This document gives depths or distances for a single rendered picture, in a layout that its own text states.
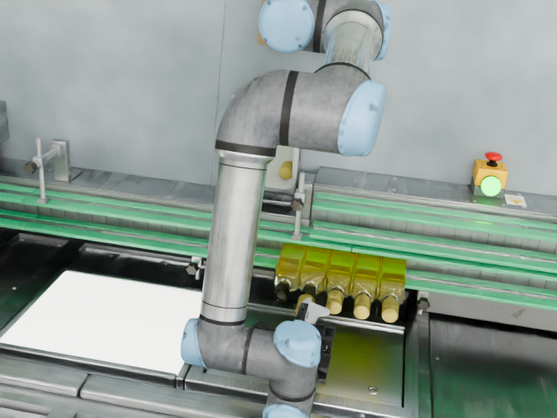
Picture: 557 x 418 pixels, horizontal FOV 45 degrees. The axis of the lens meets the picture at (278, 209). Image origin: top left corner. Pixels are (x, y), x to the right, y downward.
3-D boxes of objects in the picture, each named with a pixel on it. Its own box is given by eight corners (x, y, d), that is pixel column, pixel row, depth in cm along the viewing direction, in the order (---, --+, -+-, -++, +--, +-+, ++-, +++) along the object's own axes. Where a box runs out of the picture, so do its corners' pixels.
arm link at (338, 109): (323, -14, 141) (283, 86, 95) (395, -5, 139) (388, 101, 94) (317, 41, 147) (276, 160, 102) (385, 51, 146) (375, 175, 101)
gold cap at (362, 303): (371, 308, 144) (370, 320, 140) (354, 308, 145) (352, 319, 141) (370, 294, 142) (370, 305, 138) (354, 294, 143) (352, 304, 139)
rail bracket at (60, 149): (66, 176, 183) (23, 209, 163) (62, 116, 176) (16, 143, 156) (83, 178, 182) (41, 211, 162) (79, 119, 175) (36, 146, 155)
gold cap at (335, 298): (326, 303, 145) (324, 313, 141) (328, 289, 144) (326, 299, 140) (343, 304, 145) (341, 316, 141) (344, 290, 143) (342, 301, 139)
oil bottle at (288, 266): (288, 249, 169) (271, 293, 150) (288, 229, 167) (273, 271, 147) (309, 252, 168) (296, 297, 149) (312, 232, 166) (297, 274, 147)
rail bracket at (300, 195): (295, 225, 165) (286, 248, 154) (300, 161, 158) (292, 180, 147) (307, 226, 165) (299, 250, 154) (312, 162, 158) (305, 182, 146)
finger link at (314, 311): (331, 303, 139) (325, 334, 131) (303, 298, 139) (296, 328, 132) (334, 292, 137) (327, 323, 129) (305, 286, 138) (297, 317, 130)
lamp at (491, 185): (478, 191, 159) (479, 196, 157) (482, 173, 158) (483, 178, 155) (498, 194, 159) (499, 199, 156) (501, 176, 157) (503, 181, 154)
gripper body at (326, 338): (331, 354, 132) (323, 394, 122) (288, 346, 134) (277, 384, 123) (336, 322, 129) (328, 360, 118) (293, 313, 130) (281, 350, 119)
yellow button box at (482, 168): (470, 184, 167) (472, 195, 160) (476, 155, 164) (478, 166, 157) (499, 187, 166) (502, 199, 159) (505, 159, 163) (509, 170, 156)
